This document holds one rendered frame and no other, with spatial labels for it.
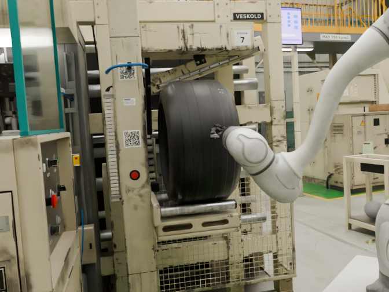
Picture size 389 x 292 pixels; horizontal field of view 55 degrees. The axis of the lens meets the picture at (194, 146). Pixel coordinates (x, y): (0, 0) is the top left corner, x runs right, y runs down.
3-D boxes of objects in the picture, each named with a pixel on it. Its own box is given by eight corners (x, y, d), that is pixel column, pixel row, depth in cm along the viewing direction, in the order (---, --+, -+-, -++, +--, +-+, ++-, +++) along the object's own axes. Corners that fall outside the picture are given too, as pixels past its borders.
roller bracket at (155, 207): (154, 227, 154) (152, 204, 153) (147, 207, 193) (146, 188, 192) (162, 226, 155) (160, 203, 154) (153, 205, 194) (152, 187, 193)
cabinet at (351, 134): (353, 194, 570) (351, 113, 562) (327, 189, 625) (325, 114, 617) (398, 188, 600) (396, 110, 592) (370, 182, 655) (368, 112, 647)
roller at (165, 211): (157, 204, 160) (157, 210, 163) (158, 214, 157) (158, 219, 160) (235, 196, 166) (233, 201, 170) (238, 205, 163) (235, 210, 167)
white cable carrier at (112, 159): (111, 201, 162) (103, 91, 159) (112, 199, 167) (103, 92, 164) (121, 200, 163) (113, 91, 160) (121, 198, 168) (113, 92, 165)
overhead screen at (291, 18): (268, 44, 544) (266, 6, 540) (266, 44, 549) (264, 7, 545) (303, 44, 564) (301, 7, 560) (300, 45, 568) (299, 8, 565)
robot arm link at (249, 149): (216, 142, 118) (242, 170, 122) (231, 152, 103) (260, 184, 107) (241, 118, 118) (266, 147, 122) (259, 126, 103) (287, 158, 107)
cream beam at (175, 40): (140, 52, 185) (138, 22, 184) (138, 61, 210) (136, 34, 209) (256, 49, 197) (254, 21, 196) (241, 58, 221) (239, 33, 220)
